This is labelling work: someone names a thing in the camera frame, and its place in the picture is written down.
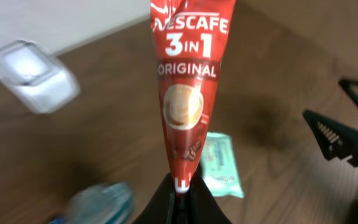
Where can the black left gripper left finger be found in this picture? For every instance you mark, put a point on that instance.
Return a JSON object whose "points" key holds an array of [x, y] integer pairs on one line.
{"points": [[160, 208]]}

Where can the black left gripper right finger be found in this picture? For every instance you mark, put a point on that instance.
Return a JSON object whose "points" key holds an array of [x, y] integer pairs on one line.
{"points": [[201, 206]]}

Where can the white teal wet wipes pack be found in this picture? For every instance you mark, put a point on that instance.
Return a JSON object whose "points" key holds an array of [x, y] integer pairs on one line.
{"points": [[219, 168]]}

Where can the teal mouthwash bottle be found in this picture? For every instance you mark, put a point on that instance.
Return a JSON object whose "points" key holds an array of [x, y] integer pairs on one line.
{"points": [[101, 204]]}

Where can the red Nescafe coffee stick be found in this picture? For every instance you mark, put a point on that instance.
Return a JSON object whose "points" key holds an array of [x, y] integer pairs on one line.
{"points": [[190, 38]]}

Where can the blue Oreo cookie pack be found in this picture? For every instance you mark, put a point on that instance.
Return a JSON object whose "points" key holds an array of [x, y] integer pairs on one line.
{"points": [[57, 220]]}

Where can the white barcode scanner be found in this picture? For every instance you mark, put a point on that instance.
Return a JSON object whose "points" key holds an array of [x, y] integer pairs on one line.
{"points": [[40, 80]]}

